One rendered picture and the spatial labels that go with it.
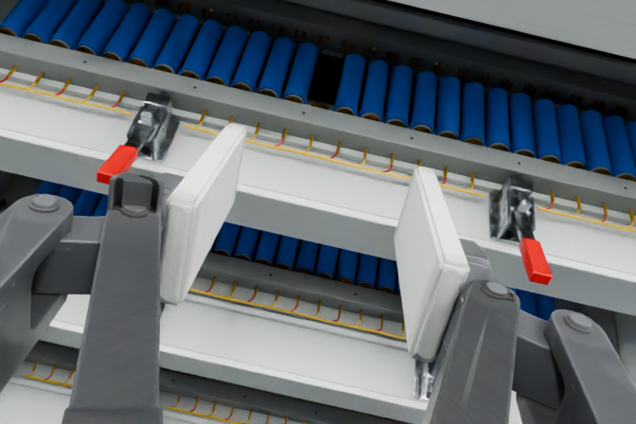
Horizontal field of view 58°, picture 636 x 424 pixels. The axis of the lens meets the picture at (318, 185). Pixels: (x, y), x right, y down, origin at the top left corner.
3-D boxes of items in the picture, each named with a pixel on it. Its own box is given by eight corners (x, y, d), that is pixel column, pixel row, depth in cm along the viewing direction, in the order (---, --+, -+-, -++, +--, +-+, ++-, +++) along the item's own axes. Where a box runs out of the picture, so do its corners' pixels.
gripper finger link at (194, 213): (180, 309, 15) (151, 303, 15) (234, 203, 21) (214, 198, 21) (196, 204, 14) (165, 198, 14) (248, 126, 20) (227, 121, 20)
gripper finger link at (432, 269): (442, 260, 14) (472, 268, 14) (415, 165, 20) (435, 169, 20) (408, 360, 15) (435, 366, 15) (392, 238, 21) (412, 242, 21)
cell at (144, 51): (176, 28, 49) (150, 79, 45) (155, 24, 49) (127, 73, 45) (175, 10, 48) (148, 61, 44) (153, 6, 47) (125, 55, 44)
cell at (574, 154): (571, 121, 50) (579, 179, 46) (550, 116, 50) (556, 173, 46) (581, 106, 48) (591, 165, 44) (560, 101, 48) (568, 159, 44)
